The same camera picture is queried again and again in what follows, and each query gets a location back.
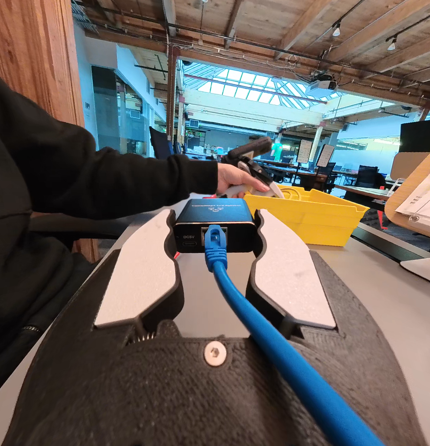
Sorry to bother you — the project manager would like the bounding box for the white board base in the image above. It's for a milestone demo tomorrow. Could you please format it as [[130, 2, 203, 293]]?
[[400, 258, 430, 284]]

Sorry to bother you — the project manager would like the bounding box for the cardboard panel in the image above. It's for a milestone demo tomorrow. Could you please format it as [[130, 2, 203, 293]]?
[[390, 152, 430, 180]]

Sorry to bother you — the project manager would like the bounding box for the wooden instruction board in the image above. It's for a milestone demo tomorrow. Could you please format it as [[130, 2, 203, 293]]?
[[385, 144, 430, 241]]

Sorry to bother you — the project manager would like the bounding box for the person's left forearm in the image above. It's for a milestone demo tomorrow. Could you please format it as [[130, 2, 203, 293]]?
[[76, 146, 220, 221]]

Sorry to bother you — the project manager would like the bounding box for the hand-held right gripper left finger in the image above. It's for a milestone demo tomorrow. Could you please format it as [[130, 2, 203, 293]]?
[[93, 209, 185, 330]]

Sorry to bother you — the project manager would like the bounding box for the paper instruction sheet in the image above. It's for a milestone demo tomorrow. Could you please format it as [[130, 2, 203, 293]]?
[[395, 167, 430, 218]]

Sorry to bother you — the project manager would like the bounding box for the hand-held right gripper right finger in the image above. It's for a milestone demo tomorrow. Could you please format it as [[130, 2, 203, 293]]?
[[246, 209, 337, 330]]

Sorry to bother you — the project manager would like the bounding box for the person's left hand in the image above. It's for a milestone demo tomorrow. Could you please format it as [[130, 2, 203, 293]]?
[[217, 163, 271, 197]]

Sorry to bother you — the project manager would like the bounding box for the grey desk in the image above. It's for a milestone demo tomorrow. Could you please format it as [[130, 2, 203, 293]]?
[[0, 195, 430, 446]]

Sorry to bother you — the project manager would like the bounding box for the wooden post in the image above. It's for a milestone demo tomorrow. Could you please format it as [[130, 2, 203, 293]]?
[[0, 0, 101, 263]]

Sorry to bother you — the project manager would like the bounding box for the yellow plastic bin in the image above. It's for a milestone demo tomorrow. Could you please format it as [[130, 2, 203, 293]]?
[[244, 186, 370, 247]]

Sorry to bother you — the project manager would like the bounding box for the black monitor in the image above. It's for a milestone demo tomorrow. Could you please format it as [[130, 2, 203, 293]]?
[[399, 118, 430, 154]]

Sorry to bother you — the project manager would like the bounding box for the blue ethernet cable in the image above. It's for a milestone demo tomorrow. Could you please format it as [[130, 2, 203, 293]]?
[[203, 225, 386, 446]]

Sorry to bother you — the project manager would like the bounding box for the ceiling projector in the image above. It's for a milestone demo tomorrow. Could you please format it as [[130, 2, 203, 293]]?
[[306, 79, 337, 98]]

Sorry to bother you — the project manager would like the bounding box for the black ethernet splitter box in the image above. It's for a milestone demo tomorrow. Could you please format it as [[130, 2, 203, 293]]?
[[173, 199, 259, 253]]

